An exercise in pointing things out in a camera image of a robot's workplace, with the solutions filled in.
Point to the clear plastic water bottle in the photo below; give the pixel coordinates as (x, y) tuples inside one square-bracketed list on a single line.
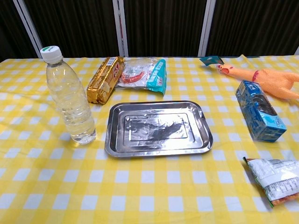
[(70, 105)]

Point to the stainless steel tray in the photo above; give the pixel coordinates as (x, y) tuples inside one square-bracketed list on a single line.
[(158, 130)]

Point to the clear teal sausage snack bag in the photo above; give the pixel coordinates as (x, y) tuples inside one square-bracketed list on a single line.
[(154, 77)]

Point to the gold foil biscuit packet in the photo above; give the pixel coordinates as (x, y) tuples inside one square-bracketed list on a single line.
[(102, 84)]

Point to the yellow white checkered tablecloth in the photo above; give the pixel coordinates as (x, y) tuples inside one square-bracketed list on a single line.
[(163, 186)]

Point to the black ribbed backdrop curtain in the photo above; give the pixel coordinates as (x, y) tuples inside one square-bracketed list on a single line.
[(163, 23)]

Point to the blue cookie box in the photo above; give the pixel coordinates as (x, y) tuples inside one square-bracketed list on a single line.
[(259, 112)]

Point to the yellow rubber chicken toy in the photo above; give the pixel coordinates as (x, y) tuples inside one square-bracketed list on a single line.
[(268, 79)]

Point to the green silver snack bag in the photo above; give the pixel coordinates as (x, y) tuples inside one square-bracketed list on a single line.
[(275, 177)]

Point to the white metal frame post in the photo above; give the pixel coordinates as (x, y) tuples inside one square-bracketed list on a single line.
[(297, 51), (206, 28), (120, 28), (30, 28)]

